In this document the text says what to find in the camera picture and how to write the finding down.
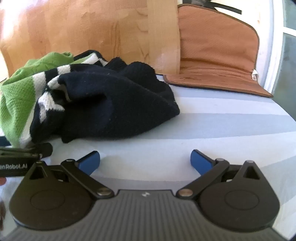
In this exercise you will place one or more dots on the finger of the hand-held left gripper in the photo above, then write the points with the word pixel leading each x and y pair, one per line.
pixel 45 149

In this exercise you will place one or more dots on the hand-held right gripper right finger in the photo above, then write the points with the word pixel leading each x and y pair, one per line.
pixel 200 161

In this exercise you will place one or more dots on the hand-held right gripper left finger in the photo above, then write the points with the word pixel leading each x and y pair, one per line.
pixel 89 162

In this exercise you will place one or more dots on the navy green white striped sweater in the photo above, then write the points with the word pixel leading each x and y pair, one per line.
pixel 97 99

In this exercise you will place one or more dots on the grey striped bed sheet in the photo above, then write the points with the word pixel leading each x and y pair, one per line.
pixel 219 129

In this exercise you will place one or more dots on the brown cushion mat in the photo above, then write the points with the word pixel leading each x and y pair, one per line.
pixel 215 51

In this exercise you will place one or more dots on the wooden headboard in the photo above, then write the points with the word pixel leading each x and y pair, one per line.
pixel 92 30

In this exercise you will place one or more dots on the black tape strip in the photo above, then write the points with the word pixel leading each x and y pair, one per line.
pixel 196 2
pixel 227 9

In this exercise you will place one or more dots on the white window frame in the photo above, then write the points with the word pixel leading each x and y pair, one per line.
pixel 277 46

